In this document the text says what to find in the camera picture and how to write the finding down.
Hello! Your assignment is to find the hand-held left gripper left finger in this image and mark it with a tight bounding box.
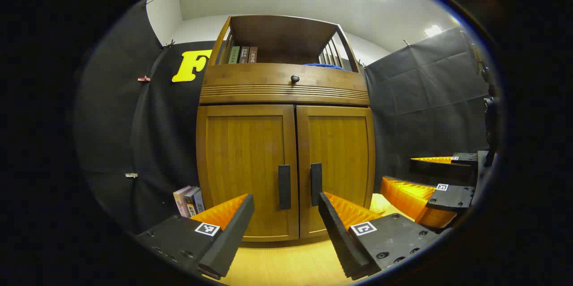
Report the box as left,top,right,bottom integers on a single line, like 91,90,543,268
134,193,255,280

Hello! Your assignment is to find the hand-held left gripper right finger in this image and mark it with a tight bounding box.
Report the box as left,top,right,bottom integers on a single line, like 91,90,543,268
318,191,441,281

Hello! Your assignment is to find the wooden shoe cabinet door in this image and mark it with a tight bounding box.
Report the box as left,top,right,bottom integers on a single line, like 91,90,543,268
295,106,376,238
197,105,299,242

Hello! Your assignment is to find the wooden double-door shoe cabinet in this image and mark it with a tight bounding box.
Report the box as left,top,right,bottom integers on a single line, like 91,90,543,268
196,14,376,243

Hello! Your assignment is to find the dark grey book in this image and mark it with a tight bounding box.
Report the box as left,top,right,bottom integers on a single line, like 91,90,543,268
184,188,200,217

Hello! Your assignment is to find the pale pink book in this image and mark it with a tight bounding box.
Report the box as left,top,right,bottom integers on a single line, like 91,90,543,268
173,186,193,218

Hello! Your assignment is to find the wooden drawer with black knob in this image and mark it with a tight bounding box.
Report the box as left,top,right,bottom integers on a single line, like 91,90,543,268
200,63,370,107

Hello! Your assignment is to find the black stand with cable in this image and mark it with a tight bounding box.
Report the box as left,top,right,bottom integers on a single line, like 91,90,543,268
466,31,498,168

